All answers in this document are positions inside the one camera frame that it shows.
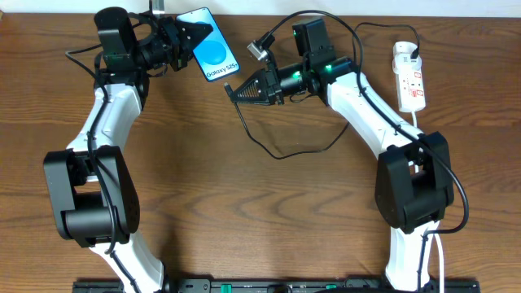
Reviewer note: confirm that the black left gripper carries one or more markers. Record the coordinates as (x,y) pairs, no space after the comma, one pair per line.
(174,36)

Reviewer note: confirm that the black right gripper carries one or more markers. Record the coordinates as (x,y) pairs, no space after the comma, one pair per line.
(273,88)

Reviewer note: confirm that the blue Galaxy smartphone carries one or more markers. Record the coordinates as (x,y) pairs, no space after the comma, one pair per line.
(213,54)

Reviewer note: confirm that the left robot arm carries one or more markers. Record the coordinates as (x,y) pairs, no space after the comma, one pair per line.
(92,195)

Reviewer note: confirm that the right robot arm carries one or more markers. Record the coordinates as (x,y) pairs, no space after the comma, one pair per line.
(414,181)

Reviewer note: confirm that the white USB charger plug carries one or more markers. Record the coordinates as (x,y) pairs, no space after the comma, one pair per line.
(406,56)

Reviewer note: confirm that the white power strip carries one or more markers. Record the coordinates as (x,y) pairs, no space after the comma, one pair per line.
(409,83)

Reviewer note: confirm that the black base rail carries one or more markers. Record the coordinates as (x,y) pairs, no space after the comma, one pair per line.
(230,286)

